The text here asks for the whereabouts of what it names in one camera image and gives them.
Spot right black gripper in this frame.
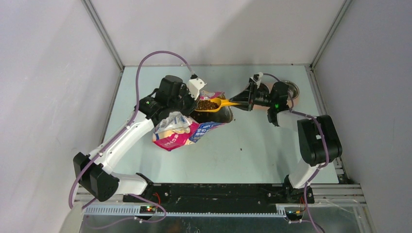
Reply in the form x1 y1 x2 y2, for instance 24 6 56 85
229 83 275 112

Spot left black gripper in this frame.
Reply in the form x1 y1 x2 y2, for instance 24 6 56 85
169 85 200 118

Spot yellow plastic scoop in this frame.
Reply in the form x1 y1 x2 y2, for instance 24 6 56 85
195 98 239 113

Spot pink double bowl stand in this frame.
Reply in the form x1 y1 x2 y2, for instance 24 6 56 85
259 80 300 107

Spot colourful pet food bag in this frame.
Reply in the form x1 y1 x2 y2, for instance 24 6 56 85
152 107 233 151

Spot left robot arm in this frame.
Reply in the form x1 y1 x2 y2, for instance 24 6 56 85
73 75 206 202

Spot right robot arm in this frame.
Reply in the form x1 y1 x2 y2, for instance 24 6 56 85
230 79 343 203

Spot brown pet food kibble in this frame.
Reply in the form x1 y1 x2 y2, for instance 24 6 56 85
196 100 219 111

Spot left steel bowl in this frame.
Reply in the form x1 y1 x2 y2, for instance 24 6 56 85
258 83 270 94

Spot steel bowl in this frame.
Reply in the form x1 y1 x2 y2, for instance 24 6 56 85
258 83 270 94
282 80 300 100

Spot right steel bowl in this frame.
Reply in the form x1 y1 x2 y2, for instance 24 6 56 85
282 80 300 100

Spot left electronics board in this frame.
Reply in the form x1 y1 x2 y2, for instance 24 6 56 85
139 205 157 215

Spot electronics board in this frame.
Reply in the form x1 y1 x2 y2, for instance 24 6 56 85
139 205 157 215
284 210 305 224

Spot right electronics board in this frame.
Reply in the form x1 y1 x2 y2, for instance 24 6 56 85
284 210 305 224

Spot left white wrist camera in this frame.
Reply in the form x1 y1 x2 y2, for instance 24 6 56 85
186 74 206 100

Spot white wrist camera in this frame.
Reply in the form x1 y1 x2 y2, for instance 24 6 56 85
186 74 206 100
252 72 264 85

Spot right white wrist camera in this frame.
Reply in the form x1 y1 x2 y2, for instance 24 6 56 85
252 72 264 85

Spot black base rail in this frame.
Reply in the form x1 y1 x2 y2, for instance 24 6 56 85
142 183 315 214

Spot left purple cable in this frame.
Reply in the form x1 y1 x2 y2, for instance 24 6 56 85
68 50 196 231

